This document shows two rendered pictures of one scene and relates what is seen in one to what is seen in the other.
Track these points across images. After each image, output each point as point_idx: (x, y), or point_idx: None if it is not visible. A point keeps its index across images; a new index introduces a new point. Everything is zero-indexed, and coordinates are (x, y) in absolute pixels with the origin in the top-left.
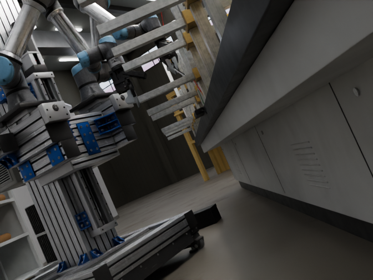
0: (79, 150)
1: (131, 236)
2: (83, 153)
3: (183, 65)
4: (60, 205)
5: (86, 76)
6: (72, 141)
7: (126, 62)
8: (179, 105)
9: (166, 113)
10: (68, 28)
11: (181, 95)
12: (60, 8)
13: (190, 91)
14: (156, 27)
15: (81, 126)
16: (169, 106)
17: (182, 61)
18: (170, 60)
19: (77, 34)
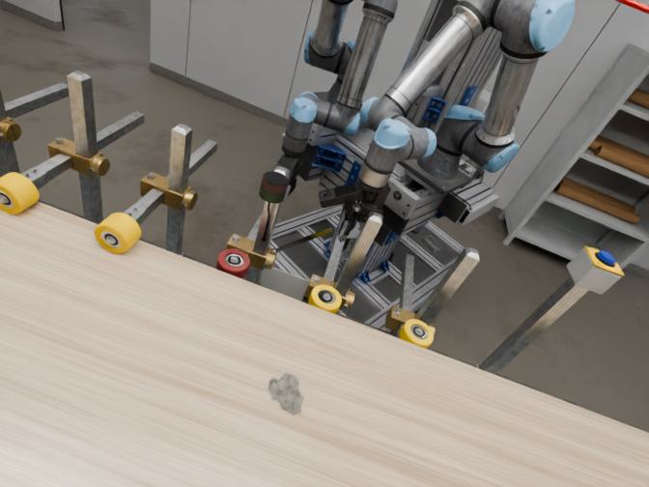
0: (336, 182)
1: (370, 291)
2: None
3: (447, 273)
4: None
5: (439, 131)
6: (307, 164)
7: (206, 142)
8: (402, 290)
9: (402, 274)
10: (352, 49)
11: (328, 263)
12: (368, 9)
13: (324, 273)
14: (365, 159)
15: (354, 168)
16: (330, 253)
17: (453, 267)
18: (344, 218)
19: (350, 67)
